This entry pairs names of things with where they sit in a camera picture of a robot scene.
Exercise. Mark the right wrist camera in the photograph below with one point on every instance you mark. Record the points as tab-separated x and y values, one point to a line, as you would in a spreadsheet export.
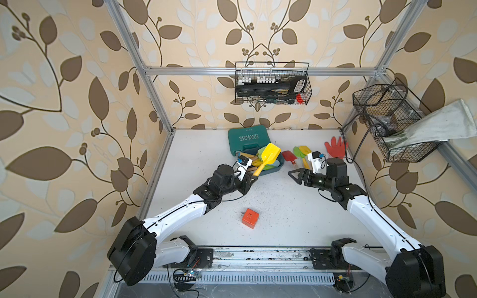
317	160

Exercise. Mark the green toy shovel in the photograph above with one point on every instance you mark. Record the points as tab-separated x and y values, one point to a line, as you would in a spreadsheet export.
298	153

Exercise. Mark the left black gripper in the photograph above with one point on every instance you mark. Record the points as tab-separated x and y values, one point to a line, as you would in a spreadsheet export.
248	182

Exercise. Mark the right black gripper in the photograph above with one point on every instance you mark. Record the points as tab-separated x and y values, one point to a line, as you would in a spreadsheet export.
307	181

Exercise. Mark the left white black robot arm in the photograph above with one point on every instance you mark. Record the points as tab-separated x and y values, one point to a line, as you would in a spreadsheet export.
142	244

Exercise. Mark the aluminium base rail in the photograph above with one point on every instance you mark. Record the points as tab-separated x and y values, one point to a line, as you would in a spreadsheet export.
278	257

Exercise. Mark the green storage box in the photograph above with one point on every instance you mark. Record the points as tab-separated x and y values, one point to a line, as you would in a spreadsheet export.
248	140

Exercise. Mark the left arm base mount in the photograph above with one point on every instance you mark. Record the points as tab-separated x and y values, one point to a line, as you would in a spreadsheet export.
197	257

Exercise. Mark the orange cube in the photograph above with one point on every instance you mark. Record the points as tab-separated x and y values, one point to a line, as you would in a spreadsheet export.
250	218

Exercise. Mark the yellow toy shovel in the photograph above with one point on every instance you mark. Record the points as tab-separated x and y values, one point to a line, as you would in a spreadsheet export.
266	160

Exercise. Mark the black tool in basket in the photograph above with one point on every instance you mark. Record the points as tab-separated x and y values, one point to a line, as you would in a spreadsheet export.
291	85

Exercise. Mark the white cloth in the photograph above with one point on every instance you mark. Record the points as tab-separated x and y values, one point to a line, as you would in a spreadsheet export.
454	121

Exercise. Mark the red toy shovel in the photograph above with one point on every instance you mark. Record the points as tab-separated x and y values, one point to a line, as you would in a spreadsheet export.
289	157

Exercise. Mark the yellow toy spatula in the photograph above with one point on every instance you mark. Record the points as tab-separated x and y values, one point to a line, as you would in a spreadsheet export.
304	150

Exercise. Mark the wire basket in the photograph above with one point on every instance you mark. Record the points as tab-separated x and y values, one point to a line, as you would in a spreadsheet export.
385	110
270	71

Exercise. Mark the back wire basket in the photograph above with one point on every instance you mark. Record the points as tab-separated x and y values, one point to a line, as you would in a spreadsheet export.
270	71

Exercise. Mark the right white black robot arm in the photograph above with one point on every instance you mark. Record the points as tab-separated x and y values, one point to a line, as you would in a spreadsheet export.
406	267

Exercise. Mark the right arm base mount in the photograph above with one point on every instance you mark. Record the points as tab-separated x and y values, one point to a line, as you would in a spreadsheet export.
324	259

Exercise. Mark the right wire basket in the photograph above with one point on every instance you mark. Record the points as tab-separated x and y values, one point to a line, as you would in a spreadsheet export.
385	110

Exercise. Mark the red rubber glove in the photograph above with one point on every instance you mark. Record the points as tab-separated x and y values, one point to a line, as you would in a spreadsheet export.
336	148

